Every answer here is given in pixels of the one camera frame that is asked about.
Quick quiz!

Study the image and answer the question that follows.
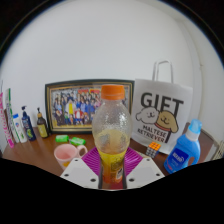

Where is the orange-capped clear drink bottle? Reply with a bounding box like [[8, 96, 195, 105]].
[[91, 84, 134, 185]]

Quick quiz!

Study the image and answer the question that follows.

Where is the pink toothpaste box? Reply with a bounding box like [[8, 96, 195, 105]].
[[0, 92, 16, 149]]

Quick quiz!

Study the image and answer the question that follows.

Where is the blue detergent bottle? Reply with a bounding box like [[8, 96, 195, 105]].
[[163, 118, 203, 175]]

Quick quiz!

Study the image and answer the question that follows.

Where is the small green packet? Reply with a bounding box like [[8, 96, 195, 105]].
[[68, 136, 87, 147], [54, 134, 70, 144]]

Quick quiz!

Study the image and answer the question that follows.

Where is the white bottle blue cap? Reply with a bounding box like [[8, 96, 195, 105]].
[[12, 113, 29, 145]]

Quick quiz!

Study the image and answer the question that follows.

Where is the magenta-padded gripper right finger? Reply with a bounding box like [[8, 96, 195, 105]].
[[122, 146, 165, 190]]

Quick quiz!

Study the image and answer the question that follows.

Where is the dark pump bottle yellow label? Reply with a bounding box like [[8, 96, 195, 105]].
[[35, 106, 50, 139]]

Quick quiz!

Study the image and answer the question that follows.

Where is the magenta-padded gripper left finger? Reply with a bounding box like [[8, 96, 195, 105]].
[[59, 146, 103, 190]]

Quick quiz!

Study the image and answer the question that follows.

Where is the small colourful puzzle cube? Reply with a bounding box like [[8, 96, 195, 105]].
[[145, 141, 163, 159]]

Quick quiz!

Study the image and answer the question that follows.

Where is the white paper gift bag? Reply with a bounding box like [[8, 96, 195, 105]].
[[130, 59, 195, 155]]

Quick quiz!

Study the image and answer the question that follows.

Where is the green and white toothpaste box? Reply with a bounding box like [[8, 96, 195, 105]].
[[4, 87, 21, 145]]

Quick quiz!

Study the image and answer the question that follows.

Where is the pink mug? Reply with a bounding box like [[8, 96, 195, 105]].
[[53, 143, 89, 171]]

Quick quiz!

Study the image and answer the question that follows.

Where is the dark framed group photo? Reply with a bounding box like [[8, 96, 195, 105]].
[[44, 78, 136, 135]]

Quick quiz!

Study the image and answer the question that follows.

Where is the dark blue pump bottle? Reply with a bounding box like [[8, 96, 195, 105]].
[[20, 105, 37, 142]]

